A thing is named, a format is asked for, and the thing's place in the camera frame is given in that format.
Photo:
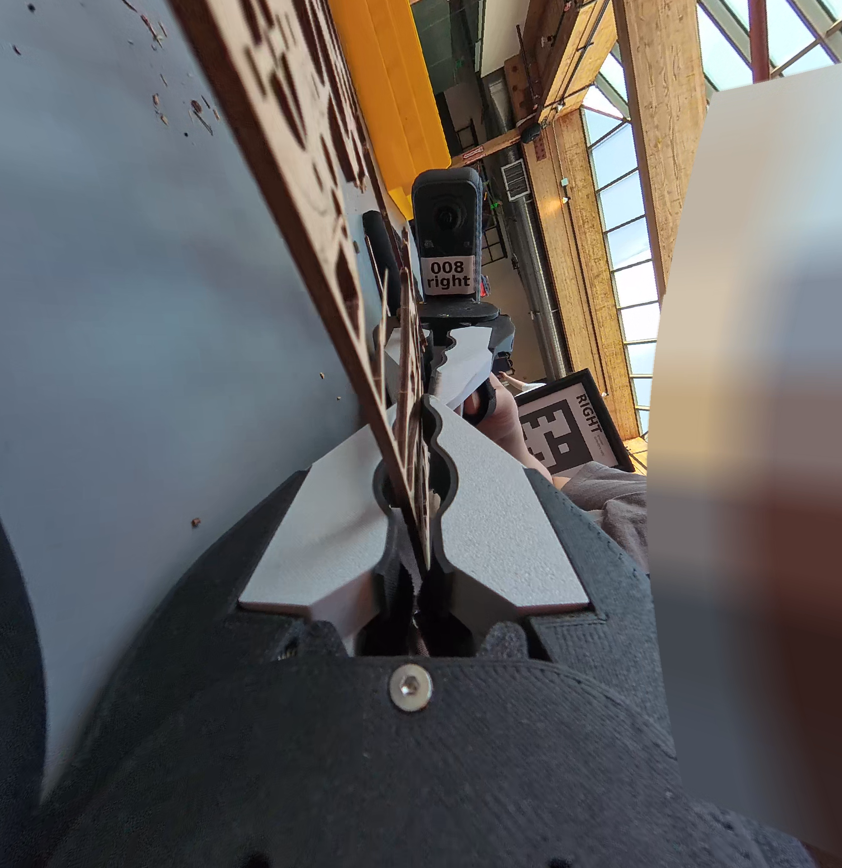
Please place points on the yellow plastic bin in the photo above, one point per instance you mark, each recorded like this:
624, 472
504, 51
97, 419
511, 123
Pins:
394, 81

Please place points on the wooden model part with holes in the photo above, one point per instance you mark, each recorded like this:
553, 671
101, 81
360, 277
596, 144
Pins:
411, 319

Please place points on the large wooden cutout sheet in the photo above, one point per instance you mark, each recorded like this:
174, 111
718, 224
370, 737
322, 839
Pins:
221, 68

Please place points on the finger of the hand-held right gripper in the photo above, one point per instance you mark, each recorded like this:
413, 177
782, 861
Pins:
468, 359
392, 359

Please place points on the black mesh pad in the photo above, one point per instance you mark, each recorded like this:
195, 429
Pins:
380, 251

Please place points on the framed black white tag sign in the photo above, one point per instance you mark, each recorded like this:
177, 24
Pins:
563, 434

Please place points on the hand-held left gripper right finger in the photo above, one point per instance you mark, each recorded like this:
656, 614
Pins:
509, 542

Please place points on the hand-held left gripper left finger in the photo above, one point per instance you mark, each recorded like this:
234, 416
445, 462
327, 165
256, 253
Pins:
319, 542

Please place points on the person's right hand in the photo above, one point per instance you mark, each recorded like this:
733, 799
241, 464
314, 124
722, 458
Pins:
506, 420

